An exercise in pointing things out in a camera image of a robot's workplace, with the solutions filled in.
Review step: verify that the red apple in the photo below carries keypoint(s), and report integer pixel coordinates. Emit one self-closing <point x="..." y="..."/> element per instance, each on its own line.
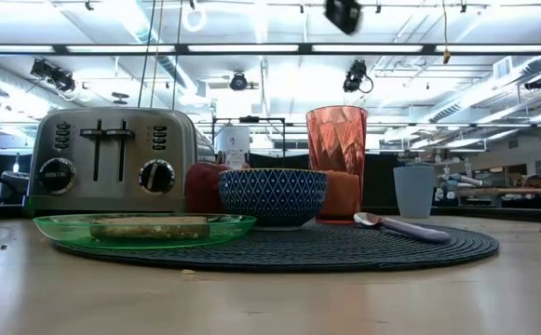
<point x="202" y="191"/>

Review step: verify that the silver four-slot toaster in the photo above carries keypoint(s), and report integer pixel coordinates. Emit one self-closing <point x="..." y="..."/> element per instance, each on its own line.
<point x="79" y="186"/>

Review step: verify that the wooden background table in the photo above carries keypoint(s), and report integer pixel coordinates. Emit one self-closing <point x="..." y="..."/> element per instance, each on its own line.
<point x="521" y="191"/>

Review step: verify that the blue patterned bowl yellow inside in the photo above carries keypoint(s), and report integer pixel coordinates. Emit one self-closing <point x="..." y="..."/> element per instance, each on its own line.
<point x="272" y="195"/>

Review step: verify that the round dark woven placemat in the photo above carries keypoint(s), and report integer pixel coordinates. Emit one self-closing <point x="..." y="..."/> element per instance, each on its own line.
<point x="321" y="251"/>

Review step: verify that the black aluminium table frame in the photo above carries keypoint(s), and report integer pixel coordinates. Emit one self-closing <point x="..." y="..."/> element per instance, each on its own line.
<point x="484" y="215"/>

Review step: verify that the blue plastic cup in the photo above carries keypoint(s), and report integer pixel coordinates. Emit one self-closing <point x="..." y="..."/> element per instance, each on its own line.
<point x="413" y="191"/>

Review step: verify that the black ceiling spotlight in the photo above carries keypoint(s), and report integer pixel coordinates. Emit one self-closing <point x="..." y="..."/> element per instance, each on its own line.
<point x="60" y="81"/>
<point x="354" y="79"/>
<point x="238" y="82"/>
<point x="535" y="84"/>

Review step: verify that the brown toast slice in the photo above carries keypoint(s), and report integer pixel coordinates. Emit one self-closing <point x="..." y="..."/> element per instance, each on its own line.
<point x="149" y="230"/>

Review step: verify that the white cylindrical container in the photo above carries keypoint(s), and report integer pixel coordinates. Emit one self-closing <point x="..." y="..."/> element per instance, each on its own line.
<point x="233" y="144"/>

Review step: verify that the green translucent plate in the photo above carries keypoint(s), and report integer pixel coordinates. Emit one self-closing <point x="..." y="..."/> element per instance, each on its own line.
<point x="65" y="228"/>

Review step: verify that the black partition panel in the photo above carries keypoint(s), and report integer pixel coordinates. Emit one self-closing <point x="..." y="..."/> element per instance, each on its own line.
<point x="382" y="181"/>

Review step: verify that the orange faceted tumbler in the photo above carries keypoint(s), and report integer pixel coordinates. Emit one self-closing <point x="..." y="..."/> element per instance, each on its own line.
<point x="337" y="139"/>

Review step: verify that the black metal frame stand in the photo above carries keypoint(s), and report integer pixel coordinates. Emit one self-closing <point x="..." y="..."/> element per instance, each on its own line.
<point x="249" y="119"/>

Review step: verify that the black overhead frame beam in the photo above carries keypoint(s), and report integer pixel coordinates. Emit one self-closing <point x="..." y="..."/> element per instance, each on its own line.
<point x="181" y="48"/>

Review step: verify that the black box hanging overhead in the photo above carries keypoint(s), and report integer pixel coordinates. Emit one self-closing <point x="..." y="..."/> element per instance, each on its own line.
<point x="342" y="16"/>

